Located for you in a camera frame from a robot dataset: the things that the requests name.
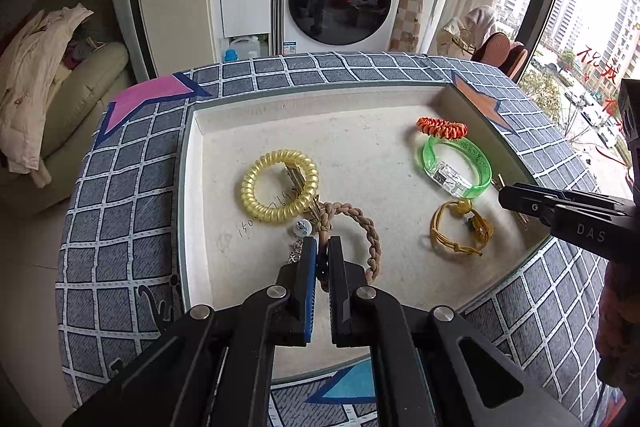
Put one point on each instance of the blue capped detergent jug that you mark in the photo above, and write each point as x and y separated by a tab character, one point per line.
240	48

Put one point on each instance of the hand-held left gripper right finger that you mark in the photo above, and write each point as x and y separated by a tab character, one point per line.
336	267

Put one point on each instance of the beige cloth on chair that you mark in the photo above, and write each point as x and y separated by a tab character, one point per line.
482	22

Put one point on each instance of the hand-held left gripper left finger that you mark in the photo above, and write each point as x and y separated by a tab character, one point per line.
310	267

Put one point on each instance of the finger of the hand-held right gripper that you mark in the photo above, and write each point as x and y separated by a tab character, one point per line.
535	204

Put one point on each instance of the grey-blue jewelry tray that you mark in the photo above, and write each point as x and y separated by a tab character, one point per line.
360	147

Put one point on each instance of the silver dangle earring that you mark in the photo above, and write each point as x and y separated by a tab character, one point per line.
295	252

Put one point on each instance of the person's right forearm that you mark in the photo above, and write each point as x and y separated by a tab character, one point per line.
620	322

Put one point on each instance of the silver pearl earring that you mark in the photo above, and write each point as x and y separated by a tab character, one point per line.
301	228

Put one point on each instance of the tan hair clip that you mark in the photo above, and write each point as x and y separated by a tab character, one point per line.
499	181

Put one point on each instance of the grey checked star tablecloth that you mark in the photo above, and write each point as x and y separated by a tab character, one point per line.
115	227

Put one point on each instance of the green leather sofa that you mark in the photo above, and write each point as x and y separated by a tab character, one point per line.
95	97

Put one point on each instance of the cream padded jacket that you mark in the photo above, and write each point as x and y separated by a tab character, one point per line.
30	82

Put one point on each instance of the red window sticker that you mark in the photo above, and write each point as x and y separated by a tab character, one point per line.
595	67

